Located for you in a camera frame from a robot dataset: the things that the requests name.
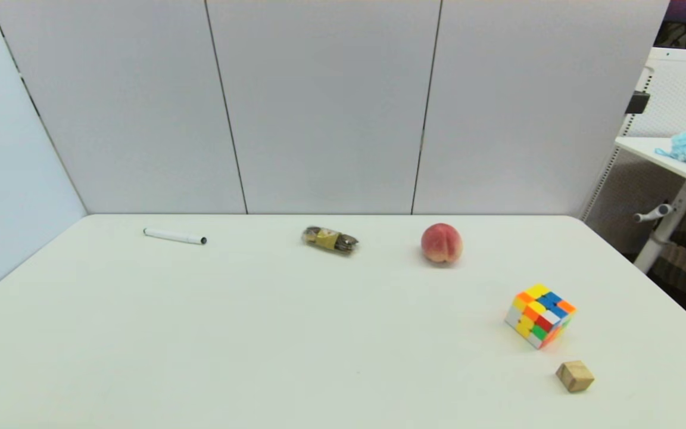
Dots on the multicoloured rubiks cube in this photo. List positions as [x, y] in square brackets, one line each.
[539, 315]

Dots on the small wooden cube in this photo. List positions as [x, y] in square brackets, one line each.
[574, 376]

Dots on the wrapped chocolate snack pack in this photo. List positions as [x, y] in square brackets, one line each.
[330, 239]

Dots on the red peach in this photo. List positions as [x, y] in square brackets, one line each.
[441, 243]

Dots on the white marker pen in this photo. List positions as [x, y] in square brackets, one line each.
[174, 236]

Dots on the white perforated partition panel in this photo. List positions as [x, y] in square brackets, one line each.
[658, 137]

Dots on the white side desk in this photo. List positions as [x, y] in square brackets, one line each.
[676, 179]

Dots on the small black wall box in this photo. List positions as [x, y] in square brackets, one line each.
[638, 102]

